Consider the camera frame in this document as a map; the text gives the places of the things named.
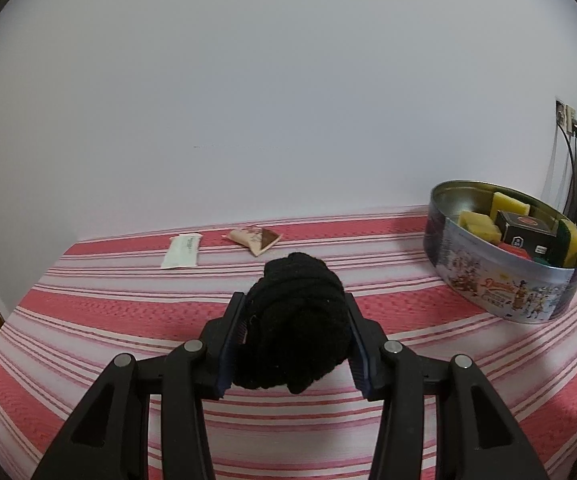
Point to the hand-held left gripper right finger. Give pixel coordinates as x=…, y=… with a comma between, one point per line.
x=361, y=375

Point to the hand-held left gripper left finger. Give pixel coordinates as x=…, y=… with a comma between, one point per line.
x=231, y=360

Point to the black box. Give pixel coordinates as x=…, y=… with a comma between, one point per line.
x=523, y=235

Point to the green and yellow sponge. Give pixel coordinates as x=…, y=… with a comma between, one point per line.
x=571, y=242

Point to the pink striped cloth desktop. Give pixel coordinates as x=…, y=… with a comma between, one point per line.
x=118, y=310

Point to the white flat packet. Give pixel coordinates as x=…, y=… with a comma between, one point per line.
x=182, y=251

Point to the wall power outlet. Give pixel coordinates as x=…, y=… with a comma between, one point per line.
x=563, y=115

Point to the beige snack packet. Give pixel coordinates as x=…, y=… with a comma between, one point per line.
x=253, y=237

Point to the black sock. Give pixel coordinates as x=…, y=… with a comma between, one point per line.
x=293, y=320

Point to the printed round metal tin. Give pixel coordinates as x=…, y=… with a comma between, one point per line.
x=488, y=280

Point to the small green object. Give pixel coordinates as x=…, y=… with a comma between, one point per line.
x=542, y=260

